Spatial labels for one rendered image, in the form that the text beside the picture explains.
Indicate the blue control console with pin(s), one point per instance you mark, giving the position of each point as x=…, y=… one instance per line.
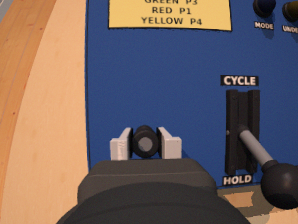
x=171, y=63

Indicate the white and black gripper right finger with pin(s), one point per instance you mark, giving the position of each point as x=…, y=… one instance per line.
x=169, y=147

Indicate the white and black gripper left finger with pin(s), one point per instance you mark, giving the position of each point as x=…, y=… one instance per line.
x=121, y=148

